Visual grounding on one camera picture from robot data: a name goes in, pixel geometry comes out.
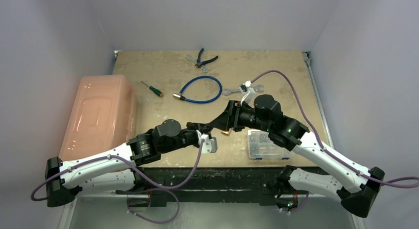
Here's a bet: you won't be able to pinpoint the pink plastic storage box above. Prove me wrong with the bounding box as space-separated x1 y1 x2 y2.
58 75 137 161

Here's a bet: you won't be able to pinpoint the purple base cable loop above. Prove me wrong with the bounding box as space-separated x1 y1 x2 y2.
126 187 180 225

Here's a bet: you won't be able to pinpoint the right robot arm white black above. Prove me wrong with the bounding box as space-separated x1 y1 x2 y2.
210 94 384 218

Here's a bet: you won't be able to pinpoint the green handled screwdriver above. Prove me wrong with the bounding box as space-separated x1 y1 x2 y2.
141 81 164 97

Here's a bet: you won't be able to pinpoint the aluminium rail frame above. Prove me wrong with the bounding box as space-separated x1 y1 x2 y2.
301 51 341 169

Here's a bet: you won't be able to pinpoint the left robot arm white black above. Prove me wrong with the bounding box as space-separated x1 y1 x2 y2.
45 119 218 207

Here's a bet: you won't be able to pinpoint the blue handled pliers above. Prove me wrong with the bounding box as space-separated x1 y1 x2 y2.
195 48 219 68

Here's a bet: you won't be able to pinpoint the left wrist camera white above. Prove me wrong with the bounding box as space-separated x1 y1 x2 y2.
196 130 218 154

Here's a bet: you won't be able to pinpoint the blue cable lock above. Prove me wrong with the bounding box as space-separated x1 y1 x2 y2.
169 75 222 104

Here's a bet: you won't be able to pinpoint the large silver open wrench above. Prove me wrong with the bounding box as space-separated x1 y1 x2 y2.
222 85 264 96

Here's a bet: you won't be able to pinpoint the clear plastic screw box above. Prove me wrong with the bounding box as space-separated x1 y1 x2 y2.
248 129 291 160

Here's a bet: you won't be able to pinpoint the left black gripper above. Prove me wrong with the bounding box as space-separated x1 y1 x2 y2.
161 122 213 154

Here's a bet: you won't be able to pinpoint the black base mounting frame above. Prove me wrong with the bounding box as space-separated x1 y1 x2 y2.
128 167 307 207

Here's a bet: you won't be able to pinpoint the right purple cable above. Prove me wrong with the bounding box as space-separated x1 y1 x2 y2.
250 70 419 189

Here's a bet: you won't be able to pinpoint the brass padlock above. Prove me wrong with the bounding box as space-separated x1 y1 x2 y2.
221 130 231 136

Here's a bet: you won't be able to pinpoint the small silver wrench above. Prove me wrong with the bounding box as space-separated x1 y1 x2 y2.
185 55 209 73

